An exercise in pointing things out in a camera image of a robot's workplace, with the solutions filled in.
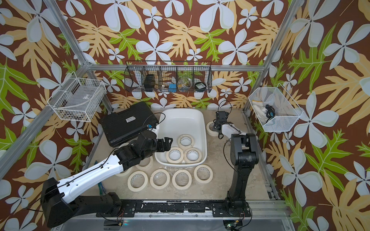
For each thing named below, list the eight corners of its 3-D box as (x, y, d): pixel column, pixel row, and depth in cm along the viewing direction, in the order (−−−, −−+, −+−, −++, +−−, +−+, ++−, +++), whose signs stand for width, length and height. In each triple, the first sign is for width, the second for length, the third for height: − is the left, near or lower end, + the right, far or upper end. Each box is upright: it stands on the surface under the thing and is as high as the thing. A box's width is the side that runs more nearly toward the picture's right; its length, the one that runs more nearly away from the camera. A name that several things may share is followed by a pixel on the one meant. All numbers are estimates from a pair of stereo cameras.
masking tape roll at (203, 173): (194, 183, 84) (194, 181, 82) (193, 166, 91) (193, 164, 88) (213, 183, 84) (214, 181, 82) (211, 166, 91) (212, 164, 88)
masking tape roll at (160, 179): (149, 189, 82) (148, 187, 80) (152, 170, 89) (151, 168, 87) (169, 189, 82) (169, 187, 80) (170, 170, 89) (170, 168, 87)
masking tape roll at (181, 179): (172, 189, 82) (171, 188, 80) (172, 171, 89) (172, 169, 86) (191, 189, 82) (192, 188, 80) (191, 171, 89) (191, 169, 86)
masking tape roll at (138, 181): (127, 191, 81) (125, 190, 79) (131, 173, 88) (130, 171, 85) (146, 191, 81) (145, 190, 79) (149, 173, 88) (148, 171, 85)
